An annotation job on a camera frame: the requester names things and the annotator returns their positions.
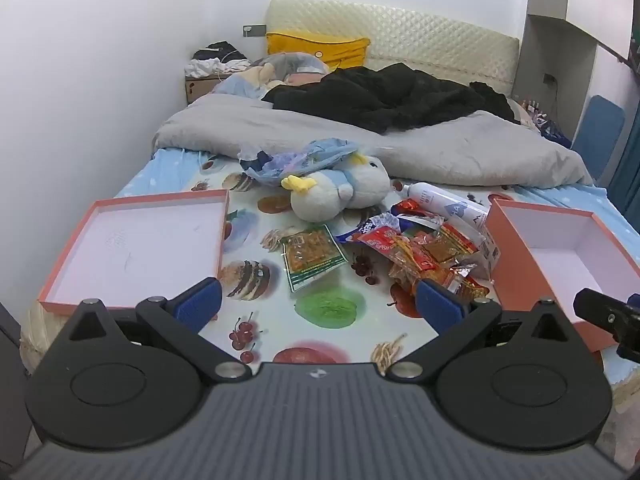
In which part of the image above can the black clothing heap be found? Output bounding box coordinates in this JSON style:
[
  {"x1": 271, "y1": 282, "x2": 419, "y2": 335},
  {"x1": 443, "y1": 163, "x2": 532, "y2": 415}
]
[{"x1": 262, "y1": 62, "x2": 521, "y2": 133}]

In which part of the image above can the dark grey cabinet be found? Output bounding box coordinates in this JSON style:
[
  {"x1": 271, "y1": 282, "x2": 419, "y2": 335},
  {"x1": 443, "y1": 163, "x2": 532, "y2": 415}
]
[{"x1": 0, "y1": 302, "x2": 31, "y2": 461}]

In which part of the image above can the green label snack packet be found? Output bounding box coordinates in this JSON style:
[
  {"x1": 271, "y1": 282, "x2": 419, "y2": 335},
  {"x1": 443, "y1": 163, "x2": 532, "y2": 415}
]
[{"x1": 279, "y1": 225, "x2": 349, "y2": 293}]

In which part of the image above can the pile of mixed snack packets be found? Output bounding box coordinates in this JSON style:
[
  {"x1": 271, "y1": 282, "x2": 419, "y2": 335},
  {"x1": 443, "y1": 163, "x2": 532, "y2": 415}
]
[{"x1": 345, "y1": 199, "x2": 503, "y2": 306}]

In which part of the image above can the fruit printed bed sheet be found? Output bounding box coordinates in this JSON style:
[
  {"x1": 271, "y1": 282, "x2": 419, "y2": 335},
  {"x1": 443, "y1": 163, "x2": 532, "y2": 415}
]
[{"x1": 20, "y1": 147, "x2": 640, "y2": 461}]

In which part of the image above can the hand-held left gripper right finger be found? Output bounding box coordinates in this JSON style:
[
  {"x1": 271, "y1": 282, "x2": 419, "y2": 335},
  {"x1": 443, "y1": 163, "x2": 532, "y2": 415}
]
[{"x1": 385, "y1": 277, "x2": 576, "y2": 382}]

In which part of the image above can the penguin plush toy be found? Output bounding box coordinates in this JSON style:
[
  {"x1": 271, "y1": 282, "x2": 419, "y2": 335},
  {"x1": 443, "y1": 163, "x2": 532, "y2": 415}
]
[{"x1": 280, "y1": 152, "x2": 392, "y2": 222}]

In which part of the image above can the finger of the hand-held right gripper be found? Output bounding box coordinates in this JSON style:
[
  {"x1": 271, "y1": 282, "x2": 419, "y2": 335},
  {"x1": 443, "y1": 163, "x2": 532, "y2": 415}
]
[{"x1": 573, "y1": 287, "x2": 640, "y2": 361}]

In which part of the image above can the brown cardboard box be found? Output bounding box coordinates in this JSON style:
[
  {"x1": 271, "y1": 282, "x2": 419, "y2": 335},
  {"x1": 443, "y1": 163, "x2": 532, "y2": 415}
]
[{"x1": 185, "y1": 72, "x2": 236, "y2": 106}]

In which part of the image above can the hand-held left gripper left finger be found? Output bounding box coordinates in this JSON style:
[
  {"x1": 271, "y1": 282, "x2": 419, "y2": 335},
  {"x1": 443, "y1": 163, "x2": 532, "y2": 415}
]
[{"x1": 62, "y1": 276, "x2": 253, "y2": 382}]

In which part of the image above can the colourful bedside clutter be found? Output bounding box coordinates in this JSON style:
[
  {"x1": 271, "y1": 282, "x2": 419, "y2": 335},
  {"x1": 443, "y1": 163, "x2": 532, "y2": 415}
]
[{"x1": 517, "y1": 99, "x2": 571, "y2": 148}]

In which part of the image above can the grey duvet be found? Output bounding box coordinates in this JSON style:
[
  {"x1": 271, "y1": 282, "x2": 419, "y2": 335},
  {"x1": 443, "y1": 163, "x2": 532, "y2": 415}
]
[{"x1": 152, "y1": 94, "x2": 593, "y2": 188}]

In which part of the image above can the blue plastic bag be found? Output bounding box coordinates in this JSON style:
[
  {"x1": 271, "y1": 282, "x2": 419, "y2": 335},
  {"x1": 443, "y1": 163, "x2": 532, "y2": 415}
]
[{"x1": 239, "y1": 138, "x2": 368, "y2": 183}]

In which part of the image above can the pink box lid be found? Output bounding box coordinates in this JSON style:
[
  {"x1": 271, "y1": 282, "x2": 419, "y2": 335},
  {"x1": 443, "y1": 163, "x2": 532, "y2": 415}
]
[{"x1": 39, "y1": 189, "x2": 231, "y2": 317}]

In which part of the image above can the white spray bottle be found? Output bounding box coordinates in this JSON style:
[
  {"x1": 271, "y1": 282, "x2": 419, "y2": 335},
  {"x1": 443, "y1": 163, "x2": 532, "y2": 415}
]
[{"x1": 392, "y1": 181, "x2": 488, "y2": 231}]

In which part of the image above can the blue curtain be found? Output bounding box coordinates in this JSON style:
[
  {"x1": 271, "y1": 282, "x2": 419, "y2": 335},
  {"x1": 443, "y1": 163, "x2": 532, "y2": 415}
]
[{"x1": 607, "y1": 110, "x2": 640, "y2": 216}]

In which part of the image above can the pink cardboard box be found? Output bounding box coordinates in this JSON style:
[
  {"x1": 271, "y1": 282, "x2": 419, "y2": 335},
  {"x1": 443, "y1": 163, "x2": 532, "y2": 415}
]
[{"x1": 484, "y1": 197, "x2": 640, "y2": 353}]

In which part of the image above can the dark folded garment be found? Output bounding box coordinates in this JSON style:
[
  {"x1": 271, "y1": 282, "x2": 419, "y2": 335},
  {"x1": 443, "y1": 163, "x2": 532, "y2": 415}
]
[{"x1": 192, "y1": 41, "x2": 248, "y2": 61}]

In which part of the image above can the cream quilted headboard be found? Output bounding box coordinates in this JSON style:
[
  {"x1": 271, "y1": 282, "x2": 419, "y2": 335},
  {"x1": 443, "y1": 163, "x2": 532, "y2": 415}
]
[{"x1": 264, "y1": 0, "x2": 521, "y2": 98}]

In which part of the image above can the yellow pillow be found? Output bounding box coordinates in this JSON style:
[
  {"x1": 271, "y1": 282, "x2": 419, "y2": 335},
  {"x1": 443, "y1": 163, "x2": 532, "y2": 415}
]
[{"x1": 265, "y1": 31, "x2": 371, "y2": 68}]

